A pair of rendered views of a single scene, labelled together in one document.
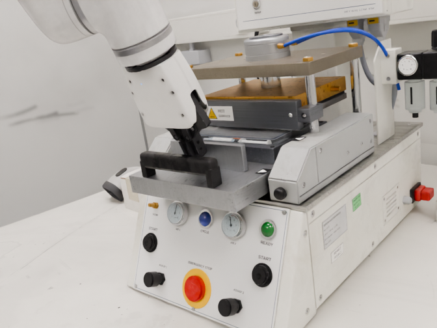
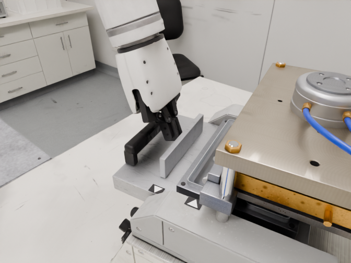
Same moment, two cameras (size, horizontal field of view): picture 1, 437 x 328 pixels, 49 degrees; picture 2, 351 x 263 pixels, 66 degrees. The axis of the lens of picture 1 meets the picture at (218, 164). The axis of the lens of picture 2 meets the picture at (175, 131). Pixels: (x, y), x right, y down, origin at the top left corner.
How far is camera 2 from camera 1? 71 cm
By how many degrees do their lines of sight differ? 68
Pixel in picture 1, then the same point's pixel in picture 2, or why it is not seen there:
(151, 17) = (105, 12)
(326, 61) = (265, 171)
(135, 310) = not seen: hidden behind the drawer
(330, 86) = (325, 208)
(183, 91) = (125, 84)
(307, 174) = (144, 226)
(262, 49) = (295, 95)
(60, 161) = not seen: outside the picture
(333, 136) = (201, 239)
